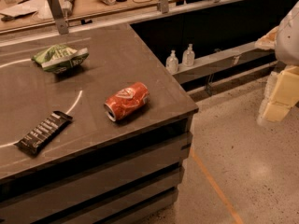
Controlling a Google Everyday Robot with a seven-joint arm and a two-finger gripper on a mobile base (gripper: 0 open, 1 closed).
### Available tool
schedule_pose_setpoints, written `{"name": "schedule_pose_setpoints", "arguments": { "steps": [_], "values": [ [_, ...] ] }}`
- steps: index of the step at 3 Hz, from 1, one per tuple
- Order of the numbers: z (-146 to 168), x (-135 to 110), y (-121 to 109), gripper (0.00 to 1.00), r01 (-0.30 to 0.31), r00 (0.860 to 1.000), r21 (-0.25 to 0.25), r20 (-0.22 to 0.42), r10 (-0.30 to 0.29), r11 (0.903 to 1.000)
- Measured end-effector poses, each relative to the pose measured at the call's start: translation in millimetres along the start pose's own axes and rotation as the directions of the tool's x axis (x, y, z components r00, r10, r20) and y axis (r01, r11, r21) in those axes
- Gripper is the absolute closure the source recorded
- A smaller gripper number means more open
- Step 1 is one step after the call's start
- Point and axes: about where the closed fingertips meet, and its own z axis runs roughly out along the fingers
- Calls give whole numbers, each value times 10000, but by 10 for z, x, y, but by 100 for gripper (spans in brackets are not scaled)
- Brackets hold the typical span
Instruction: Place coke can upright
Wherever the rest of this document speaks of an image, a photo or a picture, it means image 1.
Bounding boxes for clear sanitizer bottle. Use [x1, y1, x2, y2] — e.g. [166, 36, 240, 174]
[182, 44, 195, 67]
[165, 50, 178, 74]

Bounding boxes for black snack bar wrapper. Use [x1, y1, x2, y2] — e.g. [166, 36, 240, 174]
[15, 111, 73, 156]

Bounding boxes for white paper sheets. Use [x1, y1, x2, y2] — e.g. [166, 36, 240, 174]
[0, 0, 45, 21]

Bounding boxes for dark cabinet with drawers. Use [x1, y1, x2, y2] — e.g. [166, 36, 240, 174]
[0, 25, 197, 224]

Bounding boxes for green chip bag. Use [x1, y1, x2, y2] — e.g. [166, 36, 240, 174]
[32, 44, 89, 74]

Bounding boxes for right clear sanitizer bottle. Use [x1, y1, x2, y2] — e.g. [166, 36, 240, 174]
[182, 44, 195, 67]

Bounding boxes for left clear sanitizer bottle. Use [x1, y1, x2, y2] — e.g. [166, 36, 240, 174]
[165, 50, 178, 74]

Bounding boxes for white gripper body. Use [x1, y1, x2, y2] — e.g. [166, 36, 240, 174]
[275, 2, 299, 66]

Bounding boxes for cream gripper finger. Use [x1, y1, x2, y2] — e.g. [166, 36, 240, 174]
[257, 65, 299, 125]
[255, 26, 278, 50]

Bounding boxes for red coke can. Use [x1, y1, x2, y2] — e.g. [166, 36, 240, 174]
[104, 82, 150, 121]

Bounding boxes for left metal bracket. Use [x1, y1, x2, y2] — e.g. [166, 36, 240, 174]
[47, 0, 68, 35]

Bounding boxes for caulk tube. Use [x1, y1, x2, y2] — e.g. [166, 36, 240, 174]
[62, 0, 75, 16]

